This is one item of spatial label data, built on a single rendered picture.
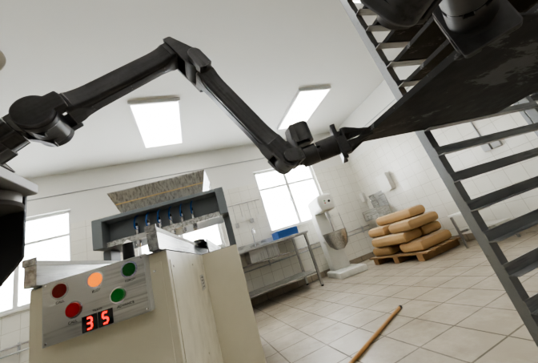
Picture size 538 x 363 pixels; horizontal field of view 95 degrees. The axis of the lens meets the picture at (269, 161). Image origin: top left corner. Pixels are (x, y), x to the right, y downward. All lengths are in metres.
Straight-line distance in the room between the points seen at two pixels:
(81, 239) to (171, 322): 4.37
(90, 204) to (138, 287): 4.46
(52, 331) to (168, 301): 0.25
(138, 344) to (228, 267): 0.73
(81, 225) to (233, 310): 3.99
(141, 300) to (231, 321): 0.78
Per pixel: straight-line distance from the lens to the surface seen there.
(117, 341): 0.84
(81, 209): 5.21
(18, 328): 5.27
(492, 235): 0.96
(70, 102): 0.73
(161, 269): 0.79
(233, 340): 1.50
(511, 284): 0.98
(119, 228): 1.70
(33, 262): 0.89
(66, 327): 0.85
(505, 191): 1.08
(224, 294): 1.46
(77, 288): 0.84
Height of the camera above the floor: 0.75
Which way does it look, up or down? 19 degrees up
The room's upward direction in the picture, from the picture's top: 18 degrees counter-clockwise
